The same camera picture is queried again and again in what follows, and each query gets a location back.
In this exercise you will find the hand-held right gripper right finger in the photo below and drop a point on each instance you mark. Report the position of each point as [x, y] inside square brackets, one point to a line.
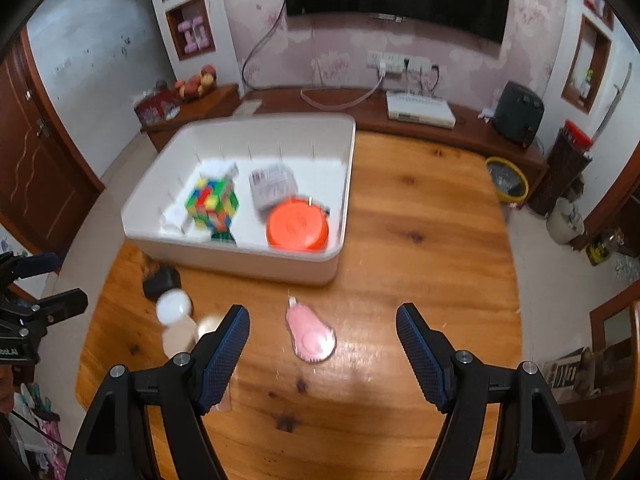
[422, 355]

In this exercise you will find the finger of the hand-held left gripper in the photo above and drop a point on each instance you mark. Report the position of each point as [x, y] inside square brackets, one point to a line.
[65, 302]
[42, 263]

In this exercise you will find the green yellow can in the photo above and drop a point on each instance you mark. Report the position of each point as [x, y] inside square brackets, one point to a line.
[596, 253]

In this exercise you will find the orange round folding cup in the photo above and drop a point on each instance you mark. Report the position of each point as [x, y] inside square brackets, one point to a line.
[295, 225]

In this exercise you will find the wooden television console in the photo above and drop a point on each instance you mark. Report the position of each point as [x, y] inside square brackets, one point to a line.
[350, 110]

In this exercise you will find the pink pear-shaped correction tape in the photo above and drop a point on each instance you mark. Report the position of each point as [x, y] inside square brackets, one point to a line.
[310, 337]

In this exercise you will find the white plastic storage bin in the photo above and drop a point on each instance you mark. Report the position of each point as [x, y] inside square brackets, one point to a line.
[225, 255]

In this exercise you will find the black plug charger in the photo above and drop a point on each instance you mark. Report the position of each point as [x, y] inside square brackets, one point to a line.
[162, 282]

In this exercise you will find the long grey stick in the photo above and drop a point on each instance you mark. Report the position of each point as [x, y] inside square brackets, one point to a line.
[615, 102]

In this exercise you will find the beige oblong case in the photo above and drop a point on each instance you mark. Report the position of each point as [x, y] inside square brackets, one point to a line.
[179, 335]

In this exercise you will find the white wall socket strip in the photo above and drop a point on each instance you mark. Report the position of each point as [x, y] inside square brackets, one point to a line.
[397, 61]

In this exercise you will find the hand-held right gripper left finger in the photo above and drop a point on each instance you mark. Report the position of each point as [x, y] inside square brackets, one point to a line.
[222, 360]

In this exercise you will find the dark wooden cabinet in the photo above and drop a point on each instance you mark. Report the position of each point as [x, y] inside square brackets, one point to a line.
[620, 210]

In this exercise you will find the white set-top box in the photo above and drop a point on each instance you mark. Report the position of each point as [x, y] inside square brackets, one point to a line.
[420, 110]

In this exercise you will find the white oval earbud case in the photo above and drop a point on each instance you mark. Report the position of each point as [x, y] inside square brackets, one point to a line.
[174, 306]

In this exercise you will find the pink dumbbell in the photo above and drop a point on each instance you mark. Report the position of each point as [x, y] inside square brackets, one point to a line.
[201, 31]
[188, 35]

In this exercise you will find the printed cardboard box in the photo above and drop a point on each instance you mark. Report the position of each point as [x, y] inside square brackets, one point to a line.
[570, 370]

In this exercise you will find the white bucket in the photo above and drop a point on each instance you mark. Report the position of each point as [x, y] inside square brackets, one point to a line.
[564, 222]

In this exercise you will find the wooden side cabinet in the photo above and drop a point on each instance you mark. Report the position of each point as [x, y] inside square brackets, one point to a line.
[215, 102]

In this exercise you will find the clear plastic box with label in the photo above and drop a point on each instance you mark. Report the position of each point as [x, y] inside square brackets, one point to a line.
[272, 185]

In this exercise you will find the white power adapter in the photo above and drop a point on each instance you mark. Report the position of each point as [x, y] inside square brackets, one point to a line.
[220, 170]

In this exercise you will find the white bottle-shaped card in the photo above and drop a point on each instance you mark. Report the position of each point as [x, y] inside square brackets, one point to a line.
[175, 221]

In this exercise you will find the colourful puzzle cube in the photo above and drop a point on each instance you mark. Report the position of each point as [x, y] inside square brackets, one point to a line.
[210, 202]

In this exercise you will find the basket of red fruit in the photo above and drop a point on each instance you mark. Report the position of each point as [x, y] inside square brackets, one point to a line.
[196, 82]

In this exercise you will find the brown wooden door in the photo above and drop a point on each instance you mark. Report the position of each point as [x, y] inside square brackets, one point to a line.
[35, 160]

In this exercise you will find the colourful tissue box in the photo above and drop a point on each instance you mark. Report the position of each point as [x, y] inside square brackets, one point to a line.
[156, 109]

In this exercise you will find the yellow rimmed basin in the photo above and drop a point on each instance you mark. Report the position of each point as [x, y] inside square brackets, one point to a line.
[520, 180]

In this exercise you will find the grey square pad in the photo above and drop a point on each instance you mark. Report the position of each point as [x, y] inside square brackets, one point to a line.
[248, 107]

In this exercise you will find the wall niche with dumbbells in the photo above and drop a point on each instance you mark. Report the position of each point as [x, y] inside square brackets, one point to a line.
[172, 30]

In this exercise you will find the wall niche with small items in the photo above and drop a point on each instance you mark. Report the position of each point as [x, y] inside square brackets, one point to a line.
[602, 60]

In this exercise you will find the black round appliance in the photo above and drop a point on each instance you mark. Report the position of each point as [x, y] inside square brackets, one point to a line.
[517, 112]

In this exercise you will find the small white figure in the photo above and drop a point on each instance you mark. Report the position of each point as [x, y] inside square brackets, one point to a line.
[486, 115]

